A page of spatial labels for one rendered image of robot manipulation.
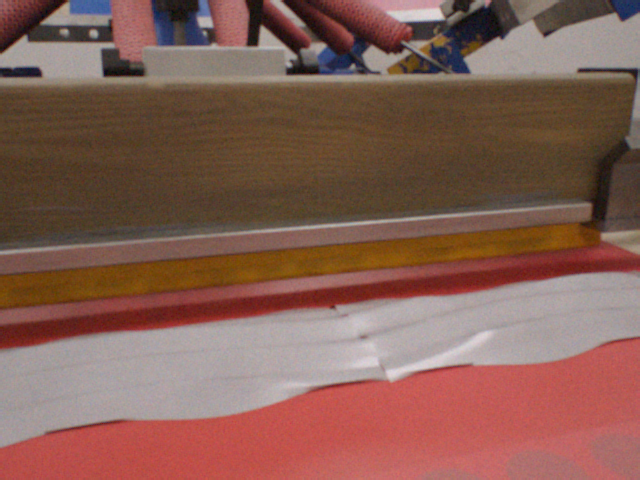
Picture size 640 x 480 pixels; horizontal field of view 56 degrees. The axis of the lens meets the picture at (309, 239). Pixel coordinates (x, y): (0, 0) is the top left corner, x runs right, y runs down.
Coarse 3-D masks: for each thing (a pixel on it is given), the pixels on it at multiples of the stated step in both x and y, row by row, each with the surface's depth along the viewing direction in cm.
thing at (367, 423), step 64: (0, 320) 27; (64, 320) 27; (128, 320) 27; (192, 320) 27; (384, 384) 22; (0, 448) 18; (64, 448) 18; (128, 448) 18; (192, 448) 18; (256, 448) 18; (320, 448) 18; (384, 448) 18
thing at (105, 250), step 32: (256, 224) 28; (288, 224) 28; (320, 224) 28; (352, 224) 28; (384, 224) 29; (416, 224) 29; (448, 224) 30; (480, 224) 30; (512, 224) 31; (544, 224) 31; (0, 256) 24; (32, 256) 24; (64, 256) 25; (96, 256) 25; (128, 256) 25; (160, 256) 26; (192, 256) 26
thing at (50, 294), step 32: (352, 256) 31; (384, 256) 32; (416, 256) 32; (448, 256) 33; (480, 256) 33; (32, 288) 27; (64, 288) 27; (96, 288) 28; (128, 288) 28; (160, 288) 29; (192, 288) 29
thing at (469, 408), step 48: (336, 288) 31; (384, 288) 31; (432, 288) 31; (480, 288) 31; (432, 384) 22; (480, 384) 22; (528, 384) 22; (576, 384) 22; (624, 384) 22; (432, 432) 19; (480, 432) 19; (528, 432) 19
